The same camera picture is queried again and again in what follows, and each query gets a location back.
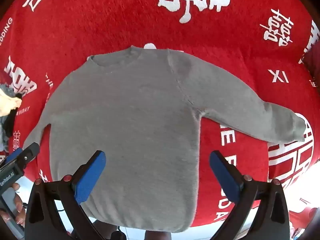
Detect red printed blanket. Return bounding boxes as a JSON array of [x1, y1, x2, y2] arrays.
[[0, 0, 320, 228]]

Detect person's left hand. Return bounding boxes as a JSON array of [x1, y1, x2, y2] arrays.
[[12, 182, 27, 224]]

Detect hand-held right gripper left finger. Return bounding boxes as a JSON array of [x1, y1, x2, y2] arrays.
[[25, 150, 107, 240]]

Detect pile of mixed clothes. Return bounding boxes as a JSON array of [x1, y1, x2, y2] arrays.
[[0, 70, 23, 153]]

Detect grey sweater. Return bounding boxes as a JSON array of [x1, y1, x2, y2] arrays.
[[22, 45, 306, 233]]

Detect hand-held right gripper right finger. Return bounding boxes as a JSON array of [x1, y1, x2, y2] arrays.
[[209, 150, 290, 240]]

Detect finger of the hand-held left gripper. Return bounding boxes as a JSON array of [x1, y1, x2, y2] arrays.
[[4, 142, 40, 167]]

